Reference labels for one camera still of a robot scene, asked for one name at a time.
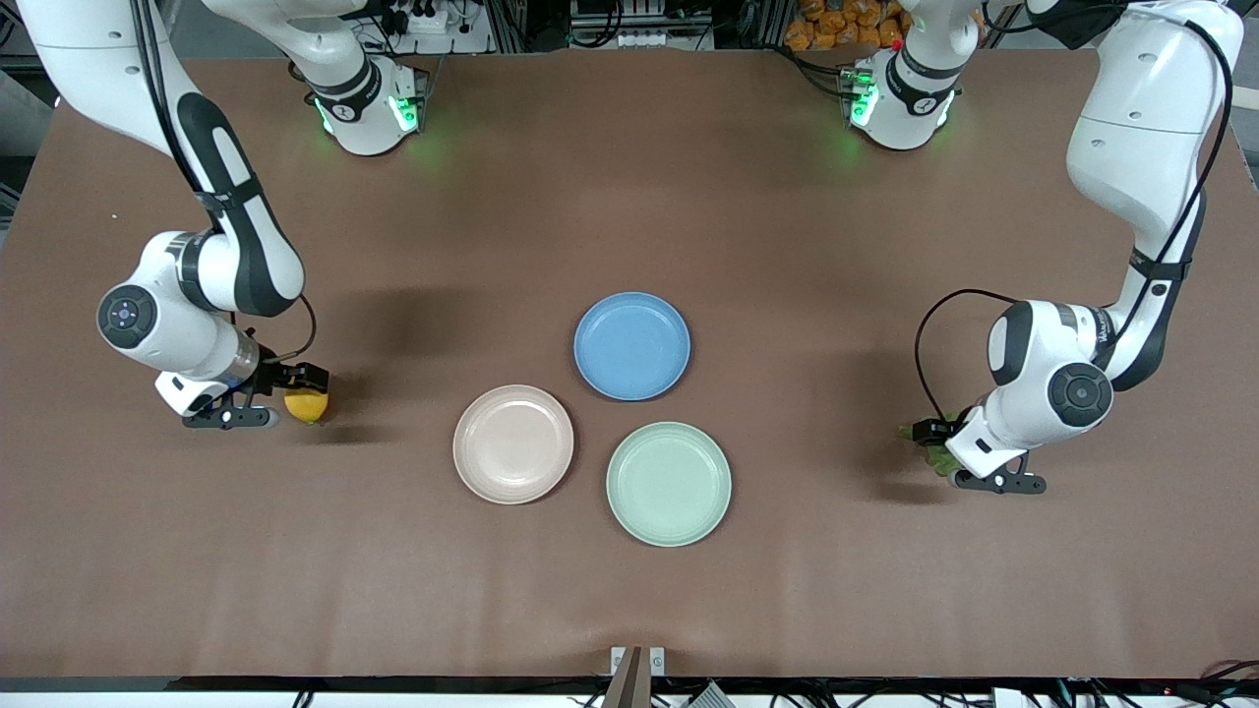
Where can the green lettuce leaf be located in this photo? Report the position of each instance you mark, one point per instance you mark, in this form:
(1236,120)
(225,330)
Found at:
(942,462)

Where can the yellow lemon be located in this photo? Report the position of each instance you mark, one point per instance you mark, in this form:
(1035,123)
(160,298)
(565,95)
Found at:
(307,406)

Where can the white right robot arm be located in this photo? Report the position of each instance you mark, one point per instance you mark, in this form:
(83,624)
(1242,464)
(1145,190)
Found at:
(246,246)

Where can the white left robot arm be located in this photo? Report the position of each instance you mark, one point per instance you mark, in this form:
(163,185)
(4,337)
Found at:
(1141,128)

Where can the pink plate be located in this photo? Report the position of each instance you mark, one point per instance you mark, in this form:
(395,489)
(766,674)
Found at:
(513,444)

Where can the light green plate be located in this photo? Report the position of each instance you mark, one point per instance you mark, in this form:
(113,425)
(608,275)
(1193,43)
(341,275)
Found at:
(669,484)

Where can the blue plate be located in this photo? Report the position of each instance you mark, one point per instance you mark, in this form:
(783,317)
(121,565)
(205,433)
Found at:
(631,346)

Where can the white power strip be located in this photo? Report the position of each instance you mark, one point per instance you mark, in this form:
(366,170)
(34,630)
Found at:
(433,28)

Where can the bag of oranges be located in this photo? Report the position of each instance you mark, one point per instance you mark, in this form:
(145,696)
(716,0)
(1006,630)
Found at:
(836,25)

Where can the background control equipment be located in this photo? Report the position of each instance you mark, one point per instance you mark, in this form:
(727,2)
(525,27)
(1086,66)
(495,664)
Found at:
(639,20)

